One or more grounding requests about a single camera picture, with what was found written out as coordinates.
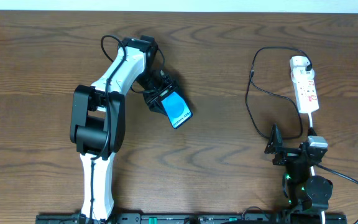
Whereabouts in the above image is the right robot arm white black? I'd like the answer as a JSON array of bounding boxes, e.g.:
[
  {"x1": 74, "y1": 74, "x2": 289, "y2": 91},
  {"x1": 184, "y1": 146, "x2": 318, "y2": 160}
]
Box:
[{"x1": 264, "y1": 124, "x2": 333, "y2": 220}]

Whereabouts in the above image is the black charger cable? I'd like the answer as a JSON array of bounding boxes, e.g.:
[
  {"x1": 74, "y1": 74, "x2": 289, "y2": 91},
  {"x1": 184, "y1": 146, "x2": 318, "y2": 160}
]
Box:
[{"x1": 245, "y1": 46, "x2": 313, "y2": 141}]

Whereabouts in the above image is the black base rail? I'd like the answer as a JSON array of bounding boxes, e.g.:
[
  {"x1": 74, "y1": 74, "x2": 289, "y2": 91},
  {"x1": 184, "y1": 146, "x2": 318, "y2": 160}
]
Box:
[{"x1": 35, "y1": 212, "x2": 347, "y2": 224}]

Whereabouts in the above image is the blue Galaxy smartphone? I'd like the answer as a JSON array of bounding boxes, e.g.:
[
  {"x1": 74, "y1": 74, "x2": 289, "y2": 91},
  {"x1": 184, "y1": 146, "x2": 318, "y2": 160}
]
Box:
[{"x1": 161, "y1": 91, "x2": 193, "y2": 129}]

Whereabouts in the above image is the white power strip cord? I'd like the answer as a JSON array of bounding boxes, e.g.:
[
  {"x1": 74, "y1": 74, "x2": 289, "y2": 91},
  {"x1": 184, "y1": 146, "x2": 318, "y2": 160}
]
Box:
[{"x1": 308, "y1": 112, "x2": 326, "y2": 224}]

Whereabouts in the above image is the white power strip socket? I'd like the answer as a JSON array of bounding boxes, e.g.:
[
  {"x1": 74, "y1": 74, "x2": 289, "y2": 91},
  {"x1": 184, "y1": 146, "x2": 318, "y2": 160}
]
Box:
[{"x1": 290, "y1": 55, "x2": 319, "y2": 114}]

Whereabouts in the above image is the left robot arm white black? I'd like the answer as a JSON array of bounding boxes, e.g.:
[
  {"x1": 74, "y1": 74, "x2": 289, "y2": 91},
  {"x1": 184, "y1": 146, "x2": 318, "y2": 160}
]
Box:
[{"x1": 70, "y1": 35, "x2": 174, "y2": 223}]

